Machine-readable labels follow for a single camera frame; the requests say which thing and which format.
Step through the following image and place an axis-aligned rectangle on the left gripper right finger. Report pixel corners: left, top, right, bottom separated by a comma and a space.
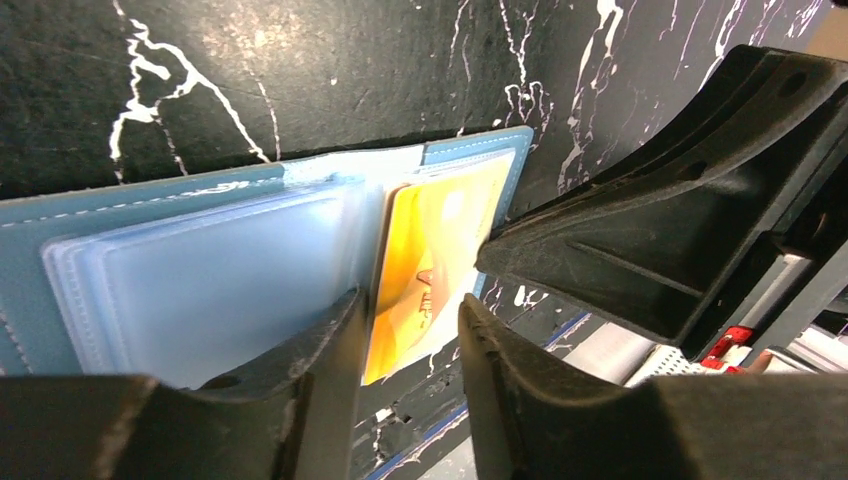
458, 295, 847, 479

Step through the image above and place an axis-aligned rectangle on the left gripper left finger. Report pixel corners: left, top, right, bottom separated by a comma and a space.
1, 289, 368, 479

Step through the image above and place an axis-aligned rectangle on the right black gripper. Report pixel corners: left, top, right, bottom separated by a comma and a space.
477, 45, 847, 365

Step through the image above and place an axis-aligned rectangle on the blue card holder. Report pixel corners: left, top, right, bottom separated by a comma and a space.
1, 126, 534, 388

